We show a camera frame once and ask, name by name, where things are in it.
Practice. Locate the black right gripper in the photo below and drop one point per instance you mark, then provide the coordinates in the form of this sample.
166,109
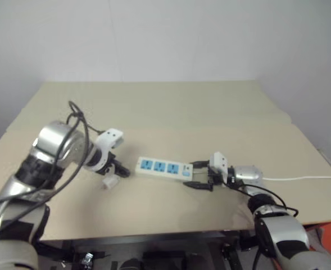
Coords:
214,176

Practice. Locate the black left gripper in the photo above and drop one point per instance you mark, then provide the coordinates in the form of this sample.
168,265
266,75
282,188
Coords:
111,161

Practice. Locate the white charger plug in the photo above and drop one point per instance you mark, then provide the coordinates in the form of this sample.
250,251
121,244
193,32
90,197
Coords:
110,182

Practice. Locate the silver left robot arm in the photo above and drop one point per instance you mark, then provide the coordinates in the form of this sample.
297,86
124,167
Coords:
52,146

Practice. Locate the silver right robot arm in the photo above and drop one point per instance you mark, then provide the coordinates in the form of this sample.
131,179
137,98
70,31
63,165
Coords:
283,233

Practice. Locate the white power strip blue outlets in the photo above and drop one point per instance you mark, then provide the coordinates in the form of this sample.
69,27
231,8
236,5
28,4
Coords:
165,168

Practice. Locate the metal caster wheel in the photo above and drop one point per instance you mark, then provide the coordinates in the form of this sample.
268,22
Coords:
88,258

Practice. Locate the dark rounded shape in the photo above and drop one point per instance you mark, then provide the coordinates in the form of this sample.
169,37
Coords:
131,265

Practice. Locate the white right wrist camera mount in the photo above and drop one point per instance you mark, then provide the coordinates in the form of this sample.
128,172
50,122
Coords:
219,162

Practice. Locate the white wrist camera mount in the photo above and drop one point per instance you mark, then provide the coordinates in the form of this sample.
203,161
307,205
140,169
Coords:
219,162
109,138

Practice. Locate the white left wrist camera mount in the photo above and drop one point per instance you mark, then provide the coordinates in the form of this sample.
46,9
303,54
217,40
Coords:
109,138

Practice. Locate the black table frame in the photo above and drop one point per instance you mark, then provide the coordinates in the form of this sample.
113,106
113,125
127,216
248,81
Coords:
142,242

